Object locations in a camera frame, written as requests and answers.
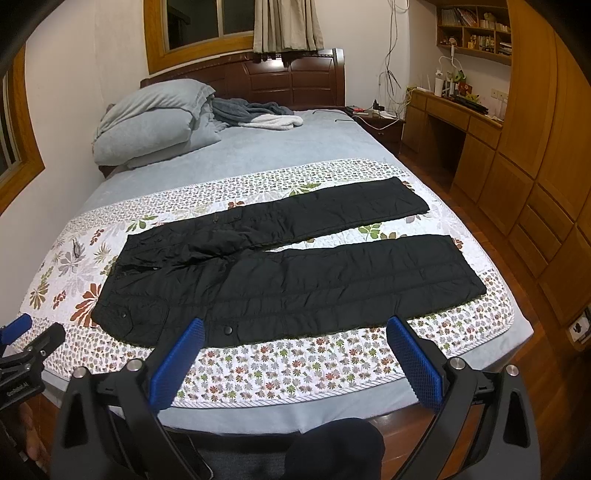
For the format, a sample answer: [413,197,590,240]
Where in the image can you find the black quilted pants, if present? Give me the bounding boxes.
[91,177,487,348]

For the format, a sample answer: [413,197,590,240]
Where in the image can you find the person's left hand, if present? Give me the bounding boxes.
[17,403,50,473]

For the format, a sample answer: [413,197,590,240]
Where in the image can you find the person's dark clothed knee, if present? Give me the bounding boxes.
[281,418,386,479]

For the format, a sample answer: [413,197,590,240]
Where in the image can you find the wooden framed side window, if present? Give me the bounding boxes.
[0,46,45,213]

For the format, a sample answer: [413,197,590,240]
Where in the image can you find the dark wooden nightstand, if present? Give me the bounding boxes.
[345,107,405,155]

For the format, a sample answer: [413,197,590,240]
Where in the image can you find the grey blue bed sheet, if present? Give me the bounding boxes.
[41,108,535,434]

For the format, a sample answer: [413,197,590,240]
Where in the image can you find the grey blue pillow stack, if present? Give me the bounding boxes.
[92,79,221,169]

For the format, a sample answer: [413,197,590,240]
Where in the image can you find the dark grey blanket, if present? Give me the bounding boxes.
[211,97,294,126]

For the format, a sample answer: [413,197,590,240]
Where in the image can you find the white fleece cloth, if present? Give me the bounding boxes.
[238,114,304,131]

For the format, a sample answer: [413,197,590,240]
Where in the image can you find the dark wooden headboard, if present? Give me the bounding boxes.
[140,48,346,110]

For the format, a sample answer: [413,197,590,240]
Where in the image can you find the wooden bookshelf with books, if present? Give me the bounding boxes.
[436,1,512,66]

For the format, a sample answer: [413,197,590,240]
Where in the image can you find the wooden framed rear window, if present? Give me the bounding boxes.
[143,0,254,74]

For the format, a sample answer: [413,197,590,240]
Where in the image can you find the beige curtain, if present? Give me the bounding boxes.
[253,0,325,54]

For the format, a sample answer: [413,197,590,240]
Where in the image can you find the white wall socket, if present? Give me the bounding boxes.
[568,308,591,344]

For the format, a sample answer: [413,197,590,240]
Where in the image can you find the hanging white cables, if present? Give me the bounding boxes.
[376,0,411,116]

